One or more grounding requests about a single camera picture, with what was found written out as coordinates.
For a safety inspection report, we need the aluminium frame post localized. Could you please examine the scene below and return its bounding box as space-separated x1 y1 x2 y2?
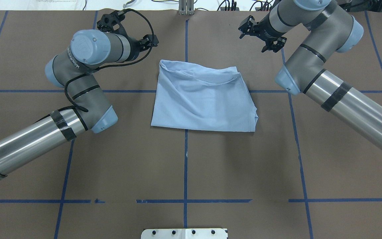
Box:
178 0 195 15

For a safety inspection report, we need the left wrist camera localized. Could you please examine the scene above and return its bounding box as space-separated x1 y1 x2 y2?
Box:
96 10 127 36

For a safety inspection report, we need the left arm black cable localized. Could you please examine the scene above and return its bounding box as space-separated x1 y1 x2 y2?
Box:
64 9 155 113

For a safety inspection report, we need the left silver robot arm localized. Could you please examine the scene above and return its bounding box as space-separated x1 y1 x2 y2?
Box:
0 28 133 197

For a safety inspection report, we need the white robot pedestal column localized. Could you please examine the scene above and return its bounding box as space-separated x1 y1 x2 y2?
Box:
141 228 228 239

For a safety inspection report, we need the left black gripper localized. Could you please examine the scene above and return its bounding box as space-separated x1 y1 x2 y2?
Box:
135 34 159 58

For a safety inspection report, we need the light blue t-shirt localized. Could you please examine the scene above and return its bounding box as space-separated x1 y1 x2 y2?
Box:
151 59 259 132

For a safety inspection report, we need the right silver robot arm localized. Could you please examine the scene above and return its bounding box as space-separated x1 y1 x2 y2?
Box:
238 0 382 151

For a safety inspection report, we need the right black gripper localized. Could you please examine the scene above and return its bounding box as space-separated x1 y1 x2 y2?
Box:
238 15 287 53

